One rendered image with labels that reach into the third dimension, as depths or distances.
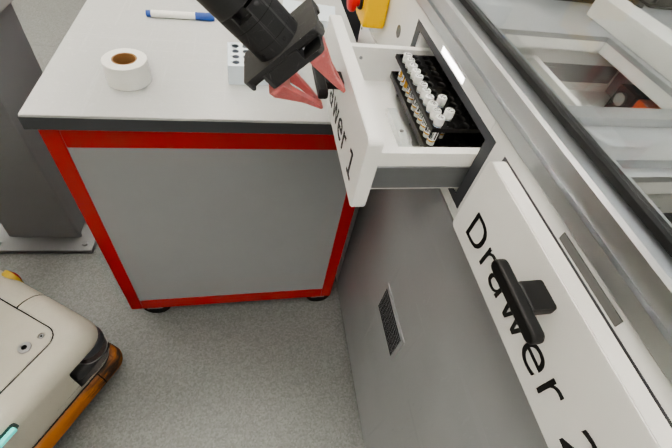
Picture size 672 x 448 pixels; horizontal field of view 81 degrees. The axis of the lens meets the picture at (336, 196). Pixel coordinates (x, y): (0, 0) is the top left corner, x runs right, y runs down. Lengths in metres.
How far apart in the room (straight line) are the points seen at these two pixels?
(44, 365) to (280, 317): 0.60
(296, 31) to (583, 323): 0.36
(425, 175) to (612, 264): 0.22
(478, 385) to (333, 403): 0.73
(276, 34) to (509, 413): 0.46
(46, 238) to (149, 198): 0.77
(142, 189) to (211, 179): 0.13
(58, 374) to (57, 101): 0.57
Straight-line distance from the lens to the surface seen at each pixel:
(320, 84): 0.50
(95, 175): 0.83
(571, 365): 0.38
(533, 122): 0.41
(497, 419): 0.53
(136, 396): 1.26
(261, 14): 0.42
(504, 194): 0.42
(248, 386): 1.23
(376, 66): 0.67
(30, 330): 1.09
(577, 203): 0.38
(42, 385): 1.05
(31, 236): 1.60
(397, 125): 0.57
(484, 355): 0.52
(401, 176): 0.48
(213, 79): 0.78
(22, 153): 1.30
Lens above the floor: 1.18
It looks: 47 degrees down
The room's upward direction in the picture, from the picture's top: 13 degrees clockwise
